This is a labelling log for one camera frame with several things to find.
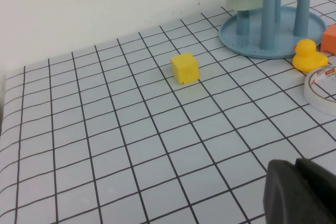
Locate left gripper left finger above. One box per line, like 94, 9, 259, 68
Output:
263, 158, 324, 224

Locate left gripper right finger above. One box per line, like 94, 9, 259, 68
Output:
296, 157, 336, 224

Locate blue cup stand white caps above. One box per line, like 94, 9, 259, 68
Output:
219, 0, 328, 59

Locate white double-sided tape roll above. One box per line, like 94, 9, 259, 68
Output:
303, 66, 336, 116

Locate yellow rubber duck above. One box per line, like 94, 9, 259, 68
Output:
292, 39, 329, 74

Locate orange foam cube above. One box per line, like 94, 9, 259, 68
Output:
320, 24, 336, 56

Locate yellow foam cube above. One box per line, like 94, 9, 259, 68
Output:
170, 52, 200, 86

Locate white grid pattern tablecloth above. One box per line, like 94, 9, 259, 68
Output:
0, 0, 336, 224

